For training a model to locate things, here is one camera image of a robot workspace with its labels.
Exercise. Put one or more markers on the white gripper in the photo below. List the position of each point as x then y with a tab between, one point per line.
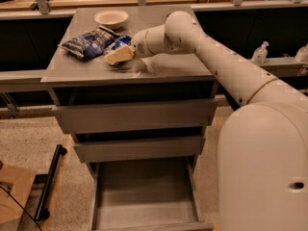
139	44

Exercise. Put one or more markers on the blue pepsi can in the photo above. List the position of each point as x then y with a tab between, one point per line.
122	40

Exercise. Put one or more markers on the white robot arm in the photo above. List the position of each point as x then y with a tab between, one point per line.
262	147

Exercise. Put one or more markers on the grey top drawer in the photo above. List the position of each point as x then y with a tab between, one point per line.
135	116

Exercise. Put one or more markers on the grey drawer cabinet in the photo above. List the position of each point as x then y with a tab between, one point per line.
72	82

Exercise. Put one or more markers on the grey middle drawer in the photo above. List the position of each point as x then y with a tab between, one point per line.
109	151

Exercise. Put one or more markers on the grey open bottom drawer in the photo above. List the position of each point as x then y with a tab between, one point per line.
146	195

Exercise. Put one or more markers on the blue chip bag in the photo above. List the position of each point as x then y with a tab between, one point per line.
90	44

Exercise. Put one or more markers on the white paper bowl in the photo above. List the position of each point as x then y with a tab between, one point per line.
112	19

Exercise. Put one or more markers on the clear sanitizer bottle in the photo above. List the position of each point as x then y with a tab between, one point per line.
260	54

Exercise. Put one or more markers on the black bar on floor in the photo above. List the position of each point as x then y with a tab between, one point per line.
47	180

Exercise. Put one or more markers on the clear dome container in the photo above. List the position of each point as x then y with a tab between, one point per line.
302	54

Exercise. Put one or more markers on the cardboard box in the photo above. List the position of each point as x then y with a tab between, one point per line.
16	183

